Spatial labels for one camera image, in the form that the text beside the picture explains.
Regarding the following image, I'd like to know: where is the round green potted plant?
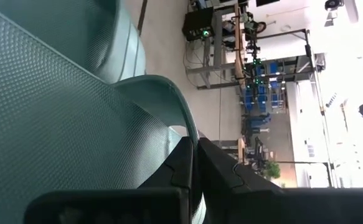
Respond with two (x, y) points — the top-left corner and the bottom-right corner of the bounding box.
(261, 159), (281, 180)

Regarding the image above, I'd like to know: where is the person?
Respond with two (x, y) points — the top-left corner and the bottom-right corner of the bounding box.
(224, 12), (268, 50)

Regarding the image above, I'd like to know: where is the green rubber slide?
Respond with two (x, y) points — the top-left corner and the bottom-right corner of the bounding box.
(0, 0), (207, 224)

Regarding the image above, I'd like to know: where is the black wall monitor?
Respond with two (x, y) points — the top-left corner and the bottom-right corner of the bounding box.
(255, 0), (281, 7)

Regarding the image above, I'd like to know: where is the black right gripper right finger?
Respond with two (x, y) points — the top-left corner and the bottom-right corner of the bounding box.
(199, 138), (283, 224)

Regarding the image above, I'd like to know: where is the black background rig frame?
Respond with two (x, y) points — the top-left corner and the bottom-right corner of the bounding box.
(255, 28), (314, 82)

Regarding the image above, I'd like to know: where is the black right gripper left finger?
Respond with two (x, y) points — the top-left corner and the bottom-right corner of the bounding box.
(137, 136), (195, 224)

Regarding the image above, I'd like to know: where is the blue chair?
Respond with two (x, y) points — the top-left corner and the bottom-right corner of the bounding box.
(242, 112), (272, 138)

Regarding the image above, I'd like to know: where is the rack with blue bins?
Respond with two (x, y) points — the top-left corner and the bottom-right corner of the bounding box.
(243, 60), (287, 113)

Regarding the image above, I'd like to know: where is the black computer case lit fan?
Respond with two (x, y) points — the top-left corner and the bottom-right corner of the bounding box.
(182, 6), (215, 42)

